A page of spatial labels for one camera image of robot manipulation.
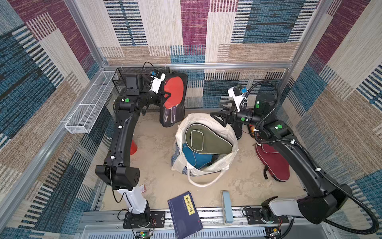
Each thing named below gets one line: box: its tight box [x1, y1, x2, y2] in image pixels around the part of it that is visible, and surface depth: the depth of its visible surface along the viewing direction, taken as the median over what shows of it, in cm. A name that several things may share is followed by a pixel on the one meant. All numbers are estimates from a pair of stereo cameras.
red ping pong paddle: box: [163, 76, 185, 124], surface depth 79 cm
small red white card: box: [140, 184, 147, 194], surface depth 84 cm
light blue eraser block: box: [222, 190, 234, 224], surface depth 73 cm
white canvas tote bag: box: [171, 113, 240, 188], surface depth 84 cm
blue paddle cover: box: [182, 142, 219, 170], surface depth 93 cm
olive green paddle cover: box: [185, 123, 233, 155], surface depth 85 cm
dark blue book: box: [167, 191, 204, 239], surface depth 76 cm
